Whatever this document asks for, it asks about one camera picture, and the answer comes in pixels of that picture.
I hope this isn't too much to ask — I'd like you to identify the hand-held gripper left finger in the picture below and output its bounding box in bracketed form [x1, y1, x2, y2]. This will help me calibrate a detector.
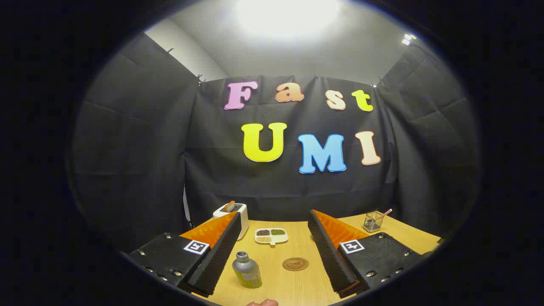
[127, 211, 243, 298]

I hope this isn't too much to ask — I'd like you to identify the white divided dish of beans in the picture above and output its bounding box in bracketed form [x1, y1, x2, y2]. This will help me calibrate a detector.
[255, 228, 289, 246]

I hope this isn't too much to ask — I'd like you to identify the white toaster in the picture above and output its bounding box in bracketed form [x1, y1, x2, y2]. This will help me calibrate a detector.
[212, 203, 249, 241]

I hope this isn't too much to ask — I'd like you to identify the wire mesh holder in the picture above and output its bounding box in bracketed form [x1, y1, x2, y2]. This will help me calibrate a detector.
[363, 211, 384, 232]

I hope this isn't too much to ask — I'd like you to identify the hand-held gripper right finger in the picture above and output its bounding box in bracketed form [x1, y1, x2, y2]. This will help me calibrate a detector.
[308, 209, 425, 299]

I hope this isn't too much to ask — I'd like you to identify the round brown coaster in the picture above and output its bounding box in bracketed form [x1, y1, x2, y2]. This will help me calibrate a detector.
[282, 257, 309, 272]

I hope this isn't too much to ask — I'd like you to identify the bright ceiling light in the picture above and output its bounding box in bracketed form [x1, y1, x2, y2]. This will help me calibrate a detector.
[236, 0, 340, 39]

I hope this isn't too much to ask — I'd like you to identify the wooden table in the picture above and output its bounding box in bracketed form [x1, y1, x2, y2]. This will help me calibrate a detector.
[181, 214, 442, 306]

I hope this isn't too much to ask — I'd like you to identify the black backdrop cloth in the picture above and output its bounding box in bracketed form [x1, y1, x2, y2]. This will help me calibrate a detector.
[70, 32, 483, 255]

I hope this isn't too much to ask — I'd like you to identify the silver bottle with green label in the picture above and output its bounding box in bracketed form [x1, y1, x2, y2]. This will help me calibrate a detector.
[232, 251, 263, 289]

